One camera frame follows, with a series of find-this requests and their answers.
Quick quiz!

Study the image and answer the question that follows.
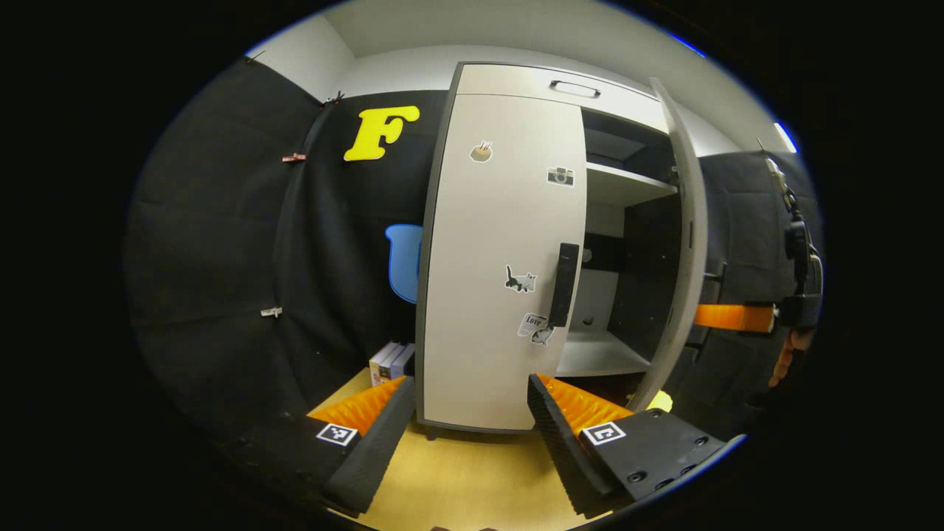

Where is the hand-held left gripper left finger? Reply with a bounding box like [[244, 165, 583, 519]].
[[243, 375, 417, 517]]

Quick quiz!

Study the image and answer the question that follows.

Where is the camera-sticker beige cabinet door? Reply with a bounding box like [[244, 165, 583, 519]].
[[422, 94, 589, 431]]

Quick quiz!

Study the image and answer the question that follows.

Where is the headphone-sticker beige cabinet door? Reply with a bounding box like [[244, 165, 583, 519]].
[[627, 77, 710, 414]]

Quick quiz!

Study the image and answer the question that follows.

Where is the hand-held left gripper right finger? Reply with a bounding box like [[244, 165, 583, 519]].
[[527, 372, 731, 517]]

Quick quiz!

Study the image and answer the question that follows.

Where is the black backdrop cloth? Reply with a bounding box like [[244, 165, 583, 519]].
[[125, 55, 823, 443]]

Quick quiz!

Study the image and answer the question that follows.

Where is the beige double-door shoe cabinet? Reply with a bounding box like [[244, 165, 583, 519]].
[[414, 61, 710, 436]]

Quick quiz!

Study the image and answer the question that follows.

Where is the white cabinet shelf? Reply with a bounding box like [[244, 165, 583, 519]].
[[557, 328, 653, 378], [586, 161, 679, 207]]

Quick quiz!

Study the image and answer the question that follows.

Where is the white printed cardboard box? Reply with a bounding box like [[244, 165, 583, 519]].
[[369, 341, 405, 388]]

